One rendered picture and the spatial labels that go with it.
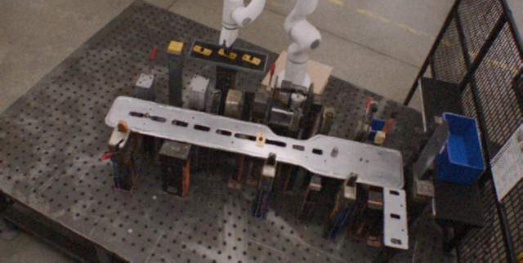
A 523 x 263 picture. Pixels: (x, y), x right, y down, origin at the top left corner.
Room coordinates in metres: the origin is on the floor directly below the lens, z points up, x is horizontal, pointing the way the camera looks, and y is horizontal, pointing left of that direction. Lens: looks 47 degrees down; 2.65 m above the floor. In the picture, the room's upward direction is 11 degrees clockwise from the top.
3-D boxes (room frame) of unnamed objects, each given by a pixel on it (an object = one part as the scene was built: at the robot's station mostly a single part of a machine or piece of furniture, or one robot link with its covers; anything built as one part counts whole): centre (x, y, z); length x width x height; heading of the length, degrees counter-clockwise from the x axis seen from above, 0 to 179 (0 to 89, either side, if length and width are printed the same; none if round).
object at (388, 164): (1.36, 0.00, 1.00); 1.38 x 0.22 x 0.02; 90
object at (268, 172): (1.19, -0.08, 0.87); 0.12 x 0.09 x 0.35; 0
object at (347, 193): (1.16, -0.42, 0.87); 0.12 x 0.09 x 0.35; 0
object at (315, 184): (1.19, -0.29, 0.84); 0.11 x 0.08 x 0.29; 0
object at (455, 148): (1.47, -0.92, 1.10); 0.30 x 0.17 x 0.13; 179
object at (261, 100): (1.56, 0.02, 0.89); 0.13 x 0.11 x 0.38; 0
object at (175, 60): (1.70, 0.47, 0.92); 0.08 x 0.08 x 0.44; 0
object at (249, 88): (1.58, 0.08, 0.90); 0.05 x 0.05 x 0.40; 0
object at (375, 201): (1.18, -0.56, 0.84); 0.11 x 0.10 x 0.28; 0
